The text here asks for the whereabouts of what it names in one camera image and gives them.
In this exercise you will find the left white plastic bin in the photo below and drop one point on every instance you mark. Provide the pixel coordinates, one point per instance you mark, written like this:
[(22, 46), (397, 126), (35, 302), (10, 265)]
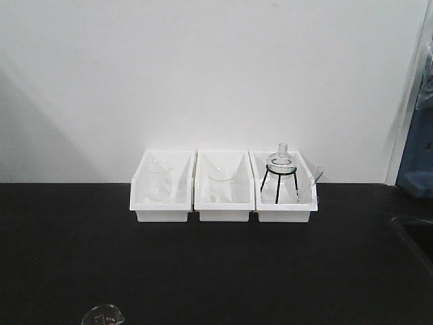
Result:
[(180, 202)]

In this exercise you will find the short clear glass beaker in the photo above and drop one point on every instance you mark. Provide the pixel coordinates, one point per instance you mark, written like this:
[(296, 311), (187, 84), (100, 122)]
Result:
[(220, 184)]

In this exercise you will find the black sink basin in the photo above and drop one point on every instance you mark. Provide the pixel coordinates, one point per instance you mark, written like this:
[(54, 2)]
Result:
[(416, 233)]

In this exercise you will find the white plastic bin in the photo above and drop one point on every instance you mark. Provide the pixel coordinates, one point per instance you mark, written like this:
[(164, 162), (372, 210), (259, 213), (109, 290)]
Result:
[(284, 210), (180, 202), (243, 187)]

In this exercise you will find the clear glass flask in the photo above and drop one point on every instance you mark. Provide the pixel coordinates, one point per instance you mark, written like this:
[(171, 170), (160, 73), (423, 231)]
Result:
[(281, 159)]

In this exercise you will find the right white plastic bin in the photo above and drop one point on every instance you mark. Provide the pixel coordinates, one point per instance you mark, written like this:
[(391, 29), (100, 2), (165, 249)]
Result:
[(284, 210)]

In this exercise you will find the middle white plastic bin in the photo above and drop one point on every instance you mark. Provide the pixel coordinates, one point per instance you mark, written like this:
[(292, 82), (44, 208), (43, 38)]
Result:
[(243, 187)]

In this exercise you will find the small clear glass beaker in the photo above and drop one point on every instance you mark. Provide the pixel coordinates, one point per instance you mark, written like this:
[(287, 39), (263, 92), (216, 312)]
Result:
[(294, 197)]

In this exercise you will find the blue equipment with plastic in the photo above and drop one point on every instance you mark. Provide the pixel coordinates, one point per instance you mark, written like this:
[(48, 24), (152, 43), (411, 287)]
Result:
[(415, 171)]

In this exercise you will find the tall clear glass beaker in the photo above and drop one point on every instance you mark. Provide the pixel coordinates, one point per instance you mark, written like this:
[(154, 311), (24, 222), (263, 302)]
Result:
[(159, 186)]

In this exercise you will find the black wire tripod stand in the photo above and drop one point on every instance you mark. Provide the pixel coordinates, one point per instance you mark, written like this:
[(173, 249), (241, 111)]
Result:
[(286, 172)]

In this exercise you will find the clear glass test tube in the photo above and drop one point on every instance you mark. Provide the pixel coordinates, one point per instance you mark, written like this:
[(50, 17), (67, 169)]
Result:
[(305, 192)]

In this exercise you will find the beaker with red markings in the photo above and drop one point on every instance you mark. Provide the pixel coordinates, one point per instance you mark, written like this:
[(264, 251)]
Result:
[(106, 314)]

